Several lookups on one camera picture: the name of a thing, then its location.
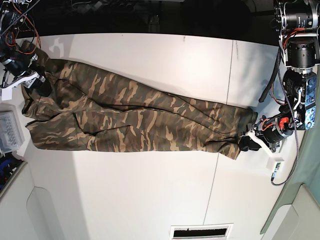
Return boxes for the camouflage t-shirt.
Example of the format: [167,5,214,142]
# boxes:
[22,48,258,159]

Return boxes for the white wrist camera, image-left arm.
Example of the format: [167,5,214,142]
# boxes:
[0,87,13,101]

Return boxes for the white slotted vent tray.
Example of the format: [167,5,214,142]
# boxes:
[169,223,234,240]

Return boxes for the clear plastic parts box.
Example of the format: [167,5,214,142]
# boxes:
[0,102,25,155]

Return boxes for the white wrist camera, image-right arm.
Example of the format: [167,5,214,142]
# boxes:
[265,156,285,173]

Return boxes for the blue items in bin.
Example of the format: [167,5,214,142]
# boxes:
[0,152,23,190]

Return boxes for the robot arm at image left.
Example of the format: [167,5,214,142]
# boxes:
[0,0,52,101]

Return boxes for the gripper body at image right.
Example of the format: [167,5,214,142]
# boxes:
[246,114,293,154]

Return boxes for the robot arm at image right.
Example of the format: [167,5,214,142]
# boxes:
[239,0,320,153]

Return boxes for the black cable on table edge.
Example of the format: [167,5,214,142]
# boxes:
[258,47,282,103]

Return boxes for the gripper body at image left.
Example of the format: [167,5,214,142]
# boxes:
[0,53,46,89]

